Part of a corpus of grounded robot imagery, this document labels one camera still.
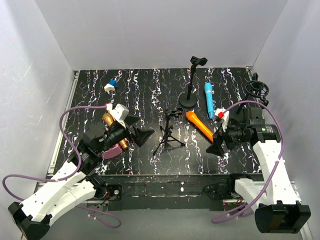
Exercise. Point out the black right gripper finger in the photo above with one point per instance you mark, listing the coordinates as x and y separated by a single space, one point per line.
218 136
216 148

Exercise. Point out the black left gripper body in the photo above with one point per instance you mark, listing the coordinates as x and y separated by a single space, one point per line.
131 133

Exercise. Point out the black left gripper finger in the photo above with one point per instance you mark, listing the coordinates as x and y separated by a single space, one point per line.
140 136
131 119

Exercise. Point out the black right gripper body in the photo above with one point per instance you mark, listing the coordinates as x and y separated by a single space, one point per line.
225 139

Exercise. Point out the black tripod mic stand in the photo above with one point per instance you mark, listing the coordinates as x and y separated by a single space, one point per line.
167 137

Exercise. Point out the blue microphone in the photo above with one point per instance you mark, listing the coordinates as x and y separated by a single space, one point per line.
209 99

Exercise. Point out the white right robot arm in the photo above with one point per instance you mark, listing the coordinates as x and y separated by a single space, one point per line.
276 207

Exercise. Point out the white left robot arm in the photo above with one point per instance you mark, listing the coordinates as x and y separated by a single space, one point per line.
74 183

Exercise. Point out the black round-base clip stand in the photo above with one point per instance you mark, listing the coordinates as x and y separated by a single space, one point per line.
189 100

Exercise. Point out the pink box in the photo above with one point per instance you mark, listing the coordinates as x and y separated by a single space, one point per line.
112 152

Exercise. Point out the orange microphone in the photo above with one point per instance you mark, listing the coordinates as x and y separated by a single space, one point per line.
193 118

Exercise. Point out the white and blue small object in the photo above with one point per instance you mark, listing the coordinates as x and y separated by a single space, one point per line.
110 86

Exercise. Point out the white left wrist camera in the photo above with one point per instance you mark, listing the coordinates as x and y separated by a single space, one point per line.
119 113

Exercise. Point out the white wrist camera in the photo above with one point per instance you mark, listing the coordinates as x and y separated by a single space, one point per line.
119 113
222 115

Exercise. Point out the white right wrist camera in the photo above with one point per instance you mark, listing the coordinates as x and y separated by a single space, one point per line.
222 115

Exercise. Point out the black round-base shock-mount stand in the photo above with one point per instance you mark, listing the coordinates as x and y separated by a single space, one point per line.
258 90

